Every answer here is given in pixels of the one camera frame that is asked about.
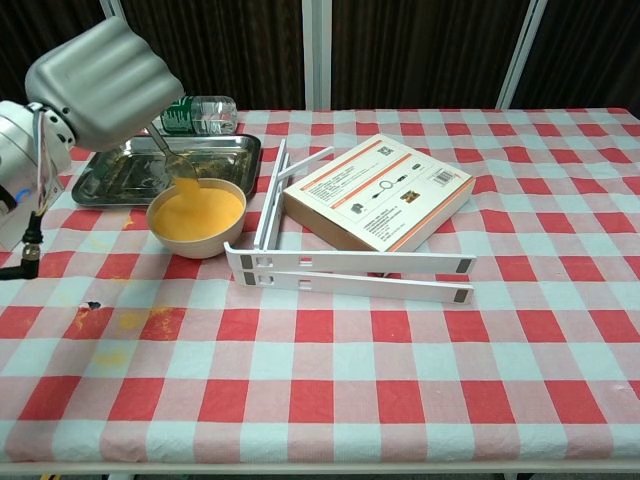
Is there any white folding stand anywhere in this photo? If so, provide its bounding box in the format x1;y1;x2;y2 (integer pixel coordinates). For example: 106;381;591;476
223;138;477;305

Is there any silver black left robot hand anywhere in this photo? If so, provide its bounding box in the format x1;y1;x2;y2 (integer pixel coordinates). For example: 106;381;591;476
24;15;185;151

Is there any clear plastic water bottle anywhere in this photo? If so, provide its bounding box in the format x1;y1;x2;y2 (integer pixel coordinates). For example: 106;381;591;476
159;94;239;136

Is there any white bowl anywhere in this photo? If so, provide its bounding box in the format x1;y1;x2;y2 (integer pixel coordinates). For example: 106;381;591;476
145;177;248;260

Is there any metal spoon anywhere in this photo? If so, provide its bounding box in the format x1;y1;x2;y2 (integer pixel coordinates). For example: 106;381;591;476
144;123;200;189

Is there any white wrist wire bundle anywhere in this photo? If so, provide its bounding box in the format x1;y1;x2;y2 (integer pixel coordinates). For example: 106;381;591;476
30;104;57;201

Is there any flat orange white product box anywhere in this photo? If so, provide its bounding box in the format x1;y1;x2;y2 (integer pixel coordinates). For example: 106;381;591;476
282;133;477;253

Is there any red white checkered tablecloth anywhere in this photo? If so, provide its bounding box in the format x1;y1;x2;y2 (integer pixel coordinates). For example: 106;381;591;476
0;107;640;464

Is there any stainless steel tray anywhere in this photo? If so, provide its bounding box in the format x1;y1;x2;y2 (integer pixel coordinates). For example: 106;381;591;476
71;133;263;206

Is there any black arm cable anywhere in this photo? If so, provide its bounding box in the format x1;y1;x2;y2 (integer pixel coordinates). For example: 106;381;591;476
0;209;44;282

